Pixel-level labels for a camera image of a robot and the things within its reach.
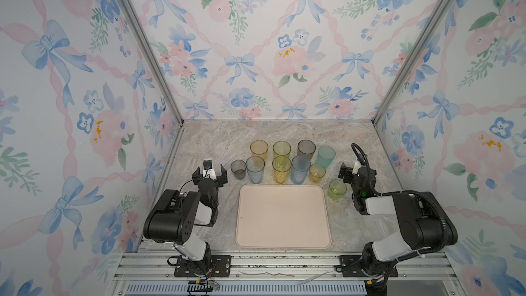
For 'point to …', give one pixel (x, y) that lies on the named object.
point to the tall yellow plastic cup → (281, 166)
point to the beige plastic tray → (283, 216)
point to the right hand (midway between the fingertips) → (355, 164)
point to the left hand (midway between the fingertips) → (212, 165)
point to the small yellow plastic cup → (317, 172)
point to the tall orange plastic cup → (259, 147)
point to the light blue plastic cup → (255, 166)
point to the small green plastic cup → (337, 188)
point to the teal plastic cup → (326, 154)
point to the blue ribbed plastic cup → (301, 164)
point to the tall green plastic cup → (281, 148)
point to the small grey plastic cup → (238, 168)
